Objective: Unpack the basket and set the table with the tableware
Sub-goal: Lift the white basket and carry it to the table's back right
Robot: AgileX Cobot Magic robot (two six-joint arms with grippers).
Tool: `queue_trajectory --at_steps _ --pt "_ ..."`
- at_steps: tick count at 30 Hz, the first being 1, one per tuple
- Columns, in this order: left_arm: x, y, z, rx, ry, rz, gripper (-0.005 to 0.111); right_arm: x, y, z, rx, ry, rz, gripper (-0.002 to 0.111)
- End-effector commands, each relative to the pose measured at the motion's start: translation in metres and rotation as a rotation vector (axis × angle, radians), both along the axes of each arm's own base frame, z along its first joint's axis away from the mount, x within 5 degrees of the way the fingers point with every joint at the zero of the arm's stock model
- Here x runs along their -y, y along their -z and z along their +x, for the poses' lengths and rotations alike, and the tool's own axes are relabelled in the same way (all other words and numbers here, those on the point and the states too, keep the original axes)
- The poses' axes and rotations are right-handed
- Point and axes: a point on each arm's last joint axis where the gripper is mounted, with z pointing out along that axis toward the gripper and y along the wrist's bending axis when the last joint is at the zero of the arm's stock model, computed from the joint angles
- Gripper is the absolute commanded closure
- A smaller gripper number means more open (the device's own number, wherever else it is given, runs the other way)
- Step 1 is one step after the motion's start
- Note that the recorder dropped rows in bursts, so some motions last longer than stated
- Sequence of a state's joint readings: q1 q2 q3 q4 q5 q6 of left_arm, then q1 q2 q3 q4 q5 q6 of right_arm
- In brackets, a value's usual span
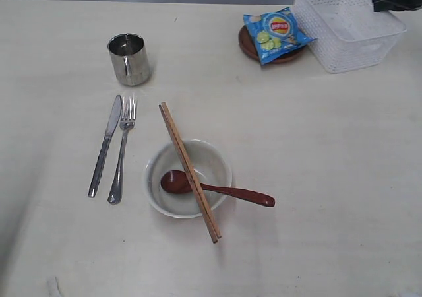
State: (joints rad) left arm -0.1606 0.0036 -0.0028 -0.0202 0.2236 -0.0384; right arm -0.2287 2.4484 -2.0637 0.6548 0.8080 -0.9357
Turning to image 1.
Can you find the white perforated plastic basket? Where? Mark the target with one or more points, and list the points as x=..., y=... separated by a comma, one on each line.
x=347, y=34

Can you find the blue Lay's chips bag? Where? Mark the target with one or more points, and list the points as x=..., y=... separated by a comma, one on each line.
x=275, y=34

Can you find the brown wooden plate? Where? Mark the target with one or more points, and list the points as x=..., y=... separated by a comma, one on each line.
x=248, y=48

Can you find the white ceramic bowl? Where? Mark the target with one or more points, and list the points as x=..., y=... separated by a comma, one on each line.
x=211, y=168

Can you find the stainless steel mug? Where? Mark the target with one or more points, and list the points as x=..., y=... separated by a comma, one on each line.
x=129, y=59

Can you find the dark wooden spoon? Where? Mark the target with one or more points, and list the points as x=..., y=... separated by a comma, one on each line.
x=176, y=182

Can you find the silver metal fork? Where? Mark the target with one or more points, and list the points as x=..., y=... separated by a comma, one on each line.
x=127, y=122

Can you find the silver metal knife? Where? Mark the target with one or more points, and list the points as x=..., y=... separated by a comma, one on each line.
x=111, y=126

